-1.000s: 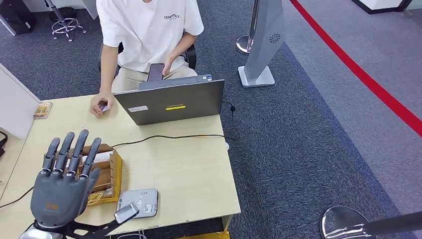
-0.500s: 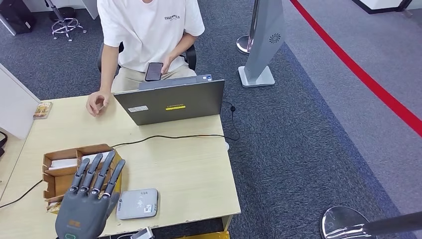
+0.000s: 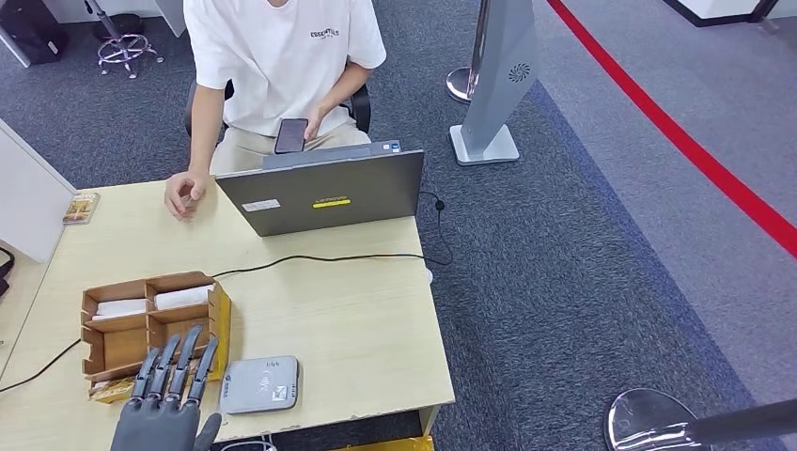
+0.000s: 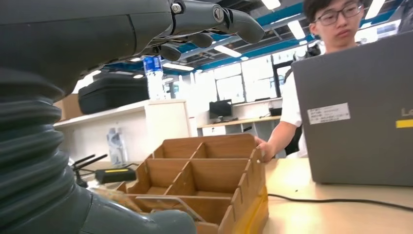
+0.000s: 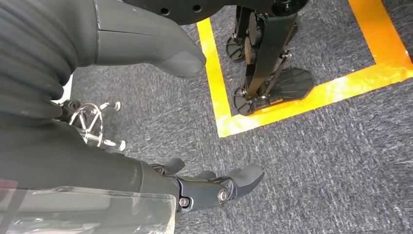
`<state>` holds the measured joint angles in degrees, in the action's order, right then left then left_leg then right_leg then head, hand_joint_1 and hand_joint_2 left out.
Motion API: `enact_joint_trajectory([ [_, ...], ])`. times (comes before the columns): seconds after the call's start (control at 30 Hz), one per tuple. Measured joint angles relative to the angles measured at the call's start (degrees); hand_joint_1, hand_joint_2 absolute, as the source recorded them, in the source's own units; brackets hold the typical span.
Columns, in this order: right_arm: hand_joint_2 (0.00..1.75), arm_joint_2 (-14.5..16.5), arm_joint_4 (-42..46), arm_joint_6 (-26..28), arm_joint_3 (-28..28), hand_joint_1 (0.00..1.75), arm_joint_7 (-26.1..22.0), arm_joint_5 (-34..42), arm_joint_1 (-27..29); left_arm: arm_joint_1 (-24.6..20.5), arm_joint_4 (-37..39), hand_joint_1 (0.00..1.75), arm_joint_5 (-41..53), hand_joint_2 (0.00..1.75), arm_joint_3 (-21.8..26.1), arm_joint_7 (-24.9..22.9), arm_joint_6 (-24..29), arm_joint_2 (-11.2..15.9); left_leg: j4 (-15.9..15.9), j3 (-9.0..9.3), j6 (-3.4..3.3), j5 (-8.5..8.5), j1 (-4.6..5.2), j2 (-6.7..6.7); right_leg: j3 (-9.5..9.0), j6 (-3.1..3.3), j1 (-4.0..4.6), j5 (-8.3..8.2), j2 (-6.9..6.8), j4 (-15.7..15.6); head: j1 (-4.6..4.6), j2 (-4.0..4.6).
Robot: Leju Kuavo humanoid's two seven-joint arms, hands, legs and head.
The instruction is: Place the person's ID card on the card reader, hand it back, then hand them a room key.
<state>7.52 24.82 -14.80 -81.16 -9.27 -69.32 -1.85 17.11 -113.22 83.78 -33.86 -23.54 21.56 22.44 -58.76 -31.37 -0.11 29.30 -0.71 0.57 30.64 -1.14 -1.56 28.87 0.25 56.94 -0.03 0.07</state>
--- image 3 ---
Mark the person's right forearm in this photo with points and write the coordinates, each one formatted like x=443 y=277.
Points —
x=202 y=143

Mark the grey sign stand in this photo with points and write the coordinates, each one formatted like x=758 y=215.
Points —
x=497 y=62

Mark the person's right hand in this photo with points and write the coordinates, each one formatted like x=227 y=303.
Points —
x=184 y=193

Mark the black round base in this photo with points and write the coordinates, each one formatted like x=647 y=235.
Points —
x=124 y=23

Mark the white black-edged platform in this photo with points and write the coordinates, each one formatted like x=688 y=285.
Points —
x=716 y=9

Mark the white partition panel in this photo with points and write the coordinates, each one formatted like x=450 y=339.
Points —
x=31 y=199

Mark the black office chair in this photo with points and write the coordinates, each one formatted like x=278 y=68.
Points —
x=361 y=109

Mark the person's left hand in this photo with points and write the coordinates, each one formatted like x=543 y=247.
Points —
x=315 y=122

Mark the black smartphone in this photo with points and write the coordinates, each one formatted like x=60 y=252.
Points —
x=291 y=136

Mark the grey laptop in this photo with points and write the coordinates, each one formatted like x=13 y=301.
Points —
x=324 y=193

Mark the white cabinet panel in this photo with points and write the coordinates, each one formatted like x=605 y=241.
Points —
x=171 y=13

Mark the chrome stanchion post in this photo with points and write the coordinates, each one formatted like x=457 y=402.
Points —
x=462 y=83

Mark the person's left forearm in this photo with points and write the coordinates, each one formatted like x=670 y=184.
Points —
x=345 y=87

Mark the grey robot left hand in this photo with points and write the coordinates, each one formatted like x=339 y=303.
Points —
x=156 y=426

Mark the white rolled towel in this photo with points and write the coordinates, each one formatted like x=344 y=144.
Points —
x=184 y=297
x=121 y=308

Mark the small white object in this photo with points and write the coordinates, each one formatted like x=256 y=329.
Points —
x=429 y=275

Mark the person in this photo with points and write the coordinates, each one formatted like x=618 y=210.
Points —
x=280 y=62

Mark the grey card reader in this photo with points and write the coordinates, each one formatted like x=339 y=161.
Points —
x=258 y=385

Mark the yellow floor tape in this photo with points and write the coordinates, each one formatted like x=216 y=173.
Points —
x=386 y=445

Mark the chrome stool base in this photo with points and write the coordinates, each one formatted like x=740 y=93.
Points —
x=127 y=50

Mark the wooden compartment organiser box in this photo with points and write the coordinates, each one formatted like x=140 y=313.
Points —
x=118 y=348

